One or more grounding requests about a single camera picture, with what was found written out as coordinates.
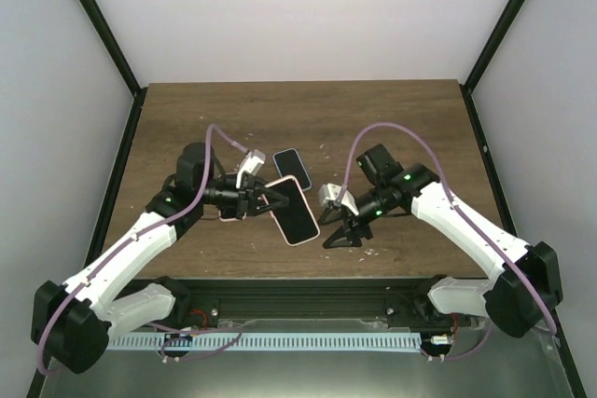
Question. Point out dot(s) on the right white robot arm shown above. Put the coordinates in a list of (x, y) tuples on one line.
[(522, 282)]

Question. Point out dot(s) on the phone in blue case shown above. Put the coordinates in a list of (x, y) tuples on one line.
[(289, 162)]

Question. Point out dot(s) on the phone in pink case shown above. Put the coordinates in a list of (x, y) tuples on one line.
[(228, 214)]

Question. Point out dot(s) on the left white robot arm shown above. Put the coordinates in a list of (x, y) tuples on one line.
[(73, 322)]

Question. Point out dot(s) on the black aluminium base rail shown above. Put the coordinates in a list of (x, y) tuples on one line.
[(398, 302)]

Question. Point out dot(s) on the left black table edge rail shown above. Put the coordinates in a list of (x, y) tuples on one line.
[(114, 182)]

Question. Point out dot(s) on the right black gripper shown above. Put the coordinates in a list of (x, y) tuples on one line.
[(351, 220)]

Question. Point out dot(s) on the light blue slotted cable duct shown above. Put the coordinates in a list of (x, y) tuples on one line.
[(376, 342)]

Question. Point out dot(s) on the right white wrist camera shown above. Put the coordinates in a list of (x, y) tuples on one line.
[(332, 196)]

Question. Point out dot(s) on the phone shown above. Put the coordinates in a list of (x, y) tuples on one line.
[(295, 220), (289, 162), (228, 214)]

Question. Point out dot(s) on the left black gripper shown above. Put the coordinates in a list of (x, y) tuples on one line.
[(249, 194)]

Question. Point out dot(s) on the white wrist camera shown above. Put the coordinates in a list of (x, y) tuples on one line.
[(251, 164), (332, 196)]

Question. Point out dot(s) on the right black frame post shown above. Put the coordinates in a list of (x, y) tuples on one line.
[(493, 43)]

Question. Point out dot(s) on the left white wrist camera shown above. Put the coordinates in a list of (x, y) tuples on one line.
[(251, 164)]

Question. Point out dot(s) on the left black frame post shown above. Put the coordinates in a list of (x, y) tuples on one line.
[(117, 56)]

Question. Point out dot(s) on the black frame post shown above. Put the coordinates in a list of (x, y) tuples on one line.
[(117, 56), (493, 43)]

